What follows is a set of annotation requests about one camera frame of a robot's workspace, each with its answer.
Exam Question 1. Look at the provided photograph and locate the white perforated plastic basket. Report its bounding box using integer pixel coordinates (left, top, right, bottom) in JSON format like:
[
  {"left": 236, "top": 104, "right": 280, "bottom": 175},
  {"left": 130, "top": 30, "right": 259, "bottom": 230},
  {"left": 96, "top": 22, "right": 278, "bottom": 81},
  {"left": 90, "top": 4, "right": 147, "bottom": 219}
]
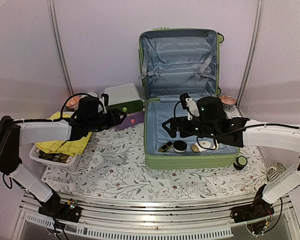
[{"left": 29, "top": 145, "right": 82, "bottom": 171}]

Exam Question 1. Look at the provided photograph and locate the white green drawer box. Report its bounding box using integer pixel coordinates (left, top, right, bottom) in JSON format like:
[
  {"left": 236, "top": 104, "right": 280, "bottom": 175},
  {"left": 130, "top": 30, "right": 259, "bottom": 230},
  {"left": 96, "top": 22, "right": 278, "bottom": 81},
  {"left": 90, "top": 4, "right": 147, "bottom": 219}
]
[{"left": 104, "top": 83, "right": 143, "bottom": 114}]

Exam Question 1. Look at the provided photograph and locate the floral white table mat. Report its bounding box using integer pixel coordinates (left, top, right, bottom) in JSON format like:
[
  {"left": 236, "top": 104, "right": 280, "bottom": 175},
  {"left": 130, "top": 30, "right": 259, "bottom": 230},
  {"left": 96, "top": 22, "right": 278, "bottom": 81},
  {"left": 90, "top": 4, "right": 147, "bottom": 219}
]
[{"left": 42, "top": 124, "right": 267, "bottom": 202}]

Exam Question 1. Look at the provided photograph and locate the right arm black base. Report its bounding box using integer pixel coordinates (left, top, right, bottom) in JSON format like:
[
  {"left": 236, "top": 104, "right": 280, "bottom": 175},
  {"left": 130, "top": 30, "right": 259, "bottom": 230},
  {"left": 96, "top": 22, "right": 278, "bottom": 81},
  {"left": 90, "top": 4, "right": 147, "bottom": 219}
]
[{"left": 230, "top": 184, "right": 275, "bottom": 223}]

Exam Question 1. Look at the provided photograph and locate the green hard-shell suitcase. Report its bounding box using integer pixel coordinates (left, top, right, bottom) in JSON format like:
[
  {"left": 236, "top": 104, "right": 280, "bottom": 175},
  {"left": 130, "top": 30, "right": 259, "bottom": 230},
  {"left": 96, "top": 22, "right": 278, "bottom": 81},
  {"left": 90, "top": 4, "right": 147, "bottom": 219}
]
[{"left": 139, "top": 28, "right": 241, "bottom": 170}]

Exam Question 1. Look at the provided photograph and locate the black lidded round jar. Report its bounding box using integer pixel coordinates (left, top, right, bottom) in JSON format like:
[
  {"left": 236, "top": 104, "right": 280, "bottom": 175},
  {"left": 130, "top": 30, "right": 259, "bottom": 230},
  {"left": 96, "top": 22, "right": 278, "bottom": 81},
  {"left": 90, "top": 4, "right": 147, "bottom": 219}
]
[{"left": 172, "top": 140, "right": 188, "bottom": 154}]

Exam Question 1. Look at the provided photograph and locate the yellow black plaid cloth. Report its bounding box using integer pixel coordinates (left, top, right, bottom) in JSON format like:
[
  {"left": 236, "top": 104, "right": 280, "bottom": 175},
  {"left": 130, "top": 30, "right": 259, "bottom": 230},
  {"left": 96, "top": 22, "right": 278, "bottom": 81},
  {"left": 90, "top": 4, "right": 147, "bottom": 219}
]
[{"left": 39, "top": 153, "right": 71, "bottom": 164}]

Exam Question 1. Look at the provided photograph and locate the yellow garment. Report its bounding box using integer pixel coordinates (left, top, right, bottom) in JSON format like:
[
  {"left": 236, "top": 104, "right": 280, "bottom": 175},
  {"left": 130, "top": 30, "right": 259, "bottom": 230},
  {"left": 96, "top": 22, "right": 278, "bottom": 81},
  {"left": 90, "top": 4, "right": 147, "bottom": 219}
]
[{"left": 34, "top": 111, "right": 93, "bottom": 157}]

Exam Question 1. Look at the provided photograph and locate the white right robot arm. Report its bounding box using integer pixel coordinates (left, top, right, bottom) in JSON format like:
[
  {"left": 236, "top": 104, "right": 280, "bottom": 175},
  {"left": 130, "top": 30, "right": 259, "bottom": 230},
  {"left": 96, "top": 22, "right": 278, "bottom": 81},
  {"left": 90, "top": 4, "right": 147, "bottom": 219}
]
[{"left": 162, "top": 93, "right": 300, "bottom": 218}]

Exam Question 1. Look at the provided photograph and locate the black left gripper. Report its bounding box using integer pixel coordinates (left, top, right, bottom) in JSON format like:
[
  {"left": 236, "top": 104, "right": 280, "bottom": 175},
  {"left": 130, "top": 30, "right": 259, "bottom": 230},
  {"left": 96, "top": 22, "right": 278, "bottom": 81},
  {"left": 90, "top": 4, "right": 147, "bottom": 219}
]
[{"left": 87, "top": 108, "right": 128, "bottom": 132}]

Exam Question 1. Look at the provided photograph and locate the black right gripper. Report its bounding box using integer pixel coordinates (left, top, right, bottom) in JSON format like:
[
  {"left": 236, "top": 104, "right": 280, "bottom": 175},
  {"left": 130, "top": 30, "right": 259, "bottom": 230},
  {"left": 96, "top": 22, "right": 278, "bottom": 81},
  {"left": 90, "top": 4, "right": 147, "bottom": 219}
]
[{"left": 163, "top": 115, "right": 219, "bottom": 139}]

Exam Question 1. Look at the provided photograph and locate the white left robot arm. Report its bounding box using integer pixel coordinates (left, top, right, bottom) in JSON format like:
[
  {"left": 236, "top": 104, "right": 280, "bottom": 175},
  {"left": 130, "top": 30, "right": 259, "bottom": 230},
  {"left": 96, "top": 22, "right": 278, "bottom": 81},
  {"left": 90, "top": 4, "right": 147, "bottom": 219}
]
[{"left": 0, "top": 93, "right": 127, "bottom": 217}]

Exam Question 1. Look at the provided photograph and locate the cream round bottle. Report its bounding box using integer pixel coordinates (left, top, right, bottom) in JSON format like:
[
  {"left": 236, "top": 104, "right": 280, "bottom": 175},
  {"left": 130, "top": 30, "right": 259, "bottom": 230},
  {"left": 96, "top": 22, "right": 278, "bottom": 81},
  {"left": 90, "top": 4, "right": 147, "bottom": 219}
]
[{"left": 190, "top": 141, "right": 219, "bottom": 153}]

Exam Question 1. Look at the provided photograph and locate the white ribbed round object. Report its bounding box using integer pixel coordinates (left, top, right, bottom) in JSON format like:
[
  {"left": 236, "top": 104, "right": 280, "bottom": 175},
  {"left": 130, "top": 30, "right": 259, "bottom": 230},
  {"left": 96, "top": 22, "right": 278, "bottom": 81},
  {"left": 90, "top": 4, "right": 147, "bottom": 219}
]
[{"left": 266, "top": 162, "right": 286, "bottom": 182}]

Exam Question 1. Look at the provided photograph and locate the small dark tube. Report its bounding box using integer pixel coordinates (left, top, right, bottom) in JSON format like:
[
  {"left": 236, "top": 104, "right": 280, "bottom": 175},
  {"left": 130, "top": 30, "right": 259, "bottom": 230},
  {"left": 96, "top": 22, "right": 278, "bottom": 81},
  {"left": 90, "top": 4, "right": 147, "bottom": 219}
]
[{"left": 158, "top": 141, "right": 173, "bottom": 153}]

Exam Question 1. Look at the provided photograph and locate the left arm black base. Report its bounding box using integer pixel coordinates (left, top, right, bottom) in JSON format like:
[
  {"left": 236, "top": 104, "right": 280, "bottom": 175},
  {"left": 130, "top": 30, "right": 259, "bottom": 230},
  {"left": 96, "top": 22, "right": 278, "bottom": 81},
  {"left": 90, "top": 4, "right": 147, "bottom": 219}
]
[{"left": 38, "top": 192, "right": 83, "bottom": 223}]

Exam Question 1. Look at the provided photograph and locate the purple drawer box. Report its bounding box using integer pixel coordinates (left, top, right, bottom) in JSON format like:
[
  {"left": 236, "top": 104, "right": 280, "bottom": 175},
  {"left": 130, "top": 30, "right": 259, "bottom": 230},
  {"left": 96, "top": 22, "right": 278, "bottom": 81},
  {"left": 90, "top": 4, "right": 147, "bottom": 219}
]
[{"left": 114, "top": 111, "right": 145, "bottom": 131}]

